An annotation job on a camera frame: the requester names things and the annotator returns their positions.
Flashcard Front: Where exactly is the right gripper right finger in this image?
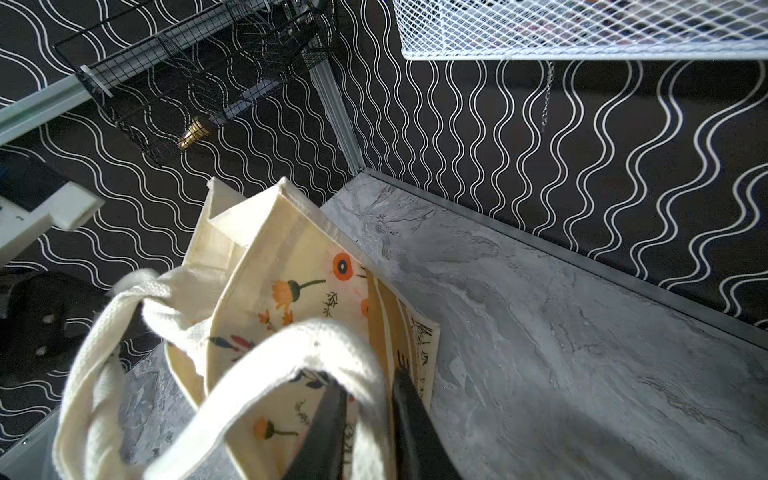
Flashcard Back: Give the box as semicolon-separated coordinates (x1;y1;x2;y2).
392;368;461;480

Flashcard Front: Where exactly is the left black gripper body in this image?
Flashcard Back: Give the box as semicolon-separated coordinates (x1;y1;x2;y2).
1;268;116;387

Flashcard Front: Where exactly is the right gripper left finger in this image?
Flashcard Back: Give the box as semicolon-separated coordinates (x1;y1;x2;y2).
282;381;348;480

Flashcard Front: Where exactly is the cream canvas grocery bag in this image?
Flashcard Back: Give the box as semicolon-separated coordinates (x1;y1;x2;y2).
52;178;440;479

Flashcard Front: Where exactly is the brass fitting in basket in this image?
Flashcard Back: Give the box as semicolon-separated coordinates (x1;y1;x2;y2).
177;116;217;151

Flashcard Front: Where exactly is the black wire wall basket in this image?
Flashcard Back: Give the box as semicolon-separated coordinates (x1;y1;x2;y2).
52;1;338;163

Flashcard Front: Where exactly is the white wire wall basket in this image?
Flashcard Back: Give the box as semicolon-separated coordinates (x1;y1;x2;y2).
392;0;767;61

